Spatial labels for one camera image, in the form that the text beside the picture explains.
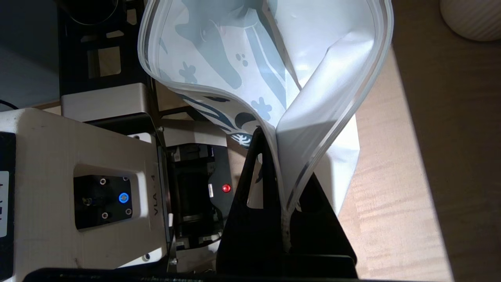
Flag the robot wheeled base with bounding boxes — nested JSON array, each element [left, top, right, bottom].
[[159, 117, 235, 271]]

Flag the white blue horse pouch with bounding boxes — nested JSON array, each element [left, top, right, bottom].
[[138, 0, 394, 251]]

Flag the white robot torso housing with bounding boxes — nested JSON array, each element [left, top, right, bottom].
[[0, 108, 173, 282]]

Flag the black torso frame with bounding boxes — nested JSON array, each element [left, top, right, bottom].
[[57, 0, 159, 130]]

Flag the white ribbed ceramic mug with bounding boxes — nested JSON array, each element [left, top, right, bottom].
[[440, 0, 501, 42]]

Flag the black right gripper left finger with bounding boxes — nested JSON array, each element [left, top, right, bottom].
[[217, 126, 285, 257]]

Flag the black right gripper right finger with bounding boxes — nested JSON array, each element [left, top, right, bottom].
[[290, 174, 357, 267]]

